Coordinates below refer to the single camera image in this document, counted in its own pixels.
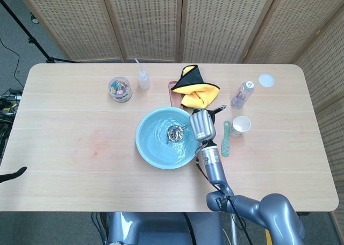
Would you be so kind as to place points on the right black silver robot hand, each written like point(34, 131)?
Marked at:
point(203, 126)

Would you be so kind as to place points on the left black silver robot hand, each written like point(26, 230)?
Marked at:
point(12, 175)

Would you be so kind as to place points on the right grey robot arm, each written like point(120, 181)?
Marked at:
point(271, 212)

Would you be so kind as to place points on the clear plastic bottle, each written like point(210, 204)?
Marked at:
point(242, 94)

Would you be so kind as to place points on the green scrubbing brush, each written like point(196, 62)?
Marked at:
point(226, 144)

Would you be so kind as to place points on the yellow and black cloth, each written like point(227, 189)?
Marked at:
point(197, 94)

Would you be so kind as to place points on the white paper cup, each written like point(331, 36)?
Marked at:
point(240, 125)

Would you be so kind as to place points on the light blue plastic basin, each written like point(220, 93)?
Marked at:
point(153, 145)

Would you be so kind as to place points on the white squeeze bottle with spout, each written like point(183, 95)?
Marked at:
point(143, 81)

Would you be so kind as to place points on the round white plastic lid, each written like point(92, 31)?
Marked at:
point(266, 80)

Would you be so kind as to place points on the clear jar of binder clips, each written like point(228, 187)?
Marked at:
point(120, 90)

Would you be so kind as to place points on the grey robot torso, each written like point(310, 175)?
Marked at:
point(161, 229)

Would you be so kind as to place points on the metal table leg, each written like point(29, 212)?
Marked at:
point(234, 234)

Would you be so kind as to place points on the woven rattan folding screen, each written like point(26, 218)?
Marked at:
point(150, 22)

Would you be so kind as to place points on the black tripod stand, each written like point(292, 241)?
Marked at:
point(32, 38)

